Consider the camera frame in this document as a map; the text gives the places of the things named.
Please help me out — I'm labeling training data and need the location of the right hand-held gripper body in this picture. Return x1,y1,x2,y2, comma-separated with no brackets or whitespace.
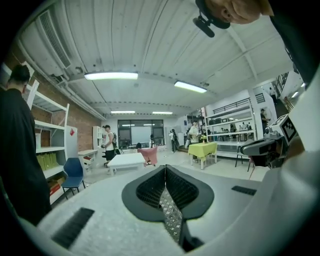
239,113,300,169

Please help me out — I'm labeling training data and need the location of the black stair railing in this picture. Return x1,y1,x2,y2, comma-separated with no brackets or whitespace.
270,71,291,99

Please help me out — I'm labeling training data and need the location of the white desk with drawers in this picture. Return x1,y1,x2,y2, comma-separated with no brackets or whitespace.
77,149,99,174

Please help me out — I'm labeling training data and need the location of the white air conditioner duct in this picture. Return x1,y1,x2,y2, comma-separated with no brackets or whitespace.
19,9,76,77

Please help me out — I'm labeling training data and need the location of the black head-worn camera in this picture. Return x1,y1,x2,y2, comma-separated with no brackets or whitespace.
192,0,231,39

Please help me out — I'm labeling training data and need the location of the blue plastic chair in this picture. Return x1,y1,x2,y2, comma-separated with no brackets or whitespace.
60,157,86,200

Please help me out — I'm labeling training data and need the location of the white metal shelving rack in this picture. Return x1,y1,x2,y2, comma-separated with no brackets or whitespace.
24,80,71,206

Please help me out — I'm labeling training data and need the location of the white bookcase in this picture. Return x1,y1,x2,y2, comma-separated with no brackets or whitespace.
92,125,106,151

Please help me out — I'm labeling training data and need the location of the long white shelving unit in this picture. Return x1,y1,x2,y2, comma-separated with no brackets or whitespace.
204,98,256,159

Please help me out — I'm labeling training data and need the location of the cardboard box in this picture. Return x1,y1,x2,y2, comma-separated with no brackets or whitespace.
46,174,67,196

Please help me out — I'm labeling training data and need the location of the white panel with red mark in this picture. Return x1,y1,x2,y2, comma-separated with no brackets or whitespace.
65,124,79,161

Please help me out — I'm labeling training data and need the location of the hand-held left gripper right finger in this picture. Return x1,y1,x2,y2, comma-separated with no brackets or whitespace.
165,164,216,253

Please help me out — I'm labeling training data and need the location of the table with yellow-green tablecloth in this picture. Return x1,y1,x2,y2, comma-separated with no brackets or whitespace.
187,141,219,171

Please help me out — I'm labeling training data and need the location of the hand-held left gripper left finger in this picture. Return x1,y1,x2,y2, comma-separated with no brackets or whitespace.
121,164,167,223

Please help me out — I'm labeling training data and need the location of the white low table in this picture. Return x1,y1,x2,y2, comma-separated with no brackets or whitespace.
107,152,147,174

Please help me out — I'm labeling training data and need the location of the large dark-framed window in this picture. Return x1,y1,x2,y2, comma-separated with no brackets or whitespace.
117,119,165,149

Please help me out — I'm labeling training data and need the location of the pink cloth on chair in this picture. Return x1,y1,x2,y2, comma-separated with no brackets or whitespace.
137,146,159,167

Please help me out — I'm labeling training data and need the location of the person's black shirt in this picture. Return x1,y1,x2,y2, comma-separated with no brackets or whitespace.
269,6,320,84

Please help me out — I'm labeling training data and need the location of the row of yellow-green boxes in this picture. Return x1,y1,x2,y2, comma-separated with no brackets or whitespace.
36,152,60,171

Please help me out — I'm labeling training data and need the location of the black metal chair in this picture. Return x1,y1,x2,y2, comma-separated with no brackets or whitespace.
234,145,254,174

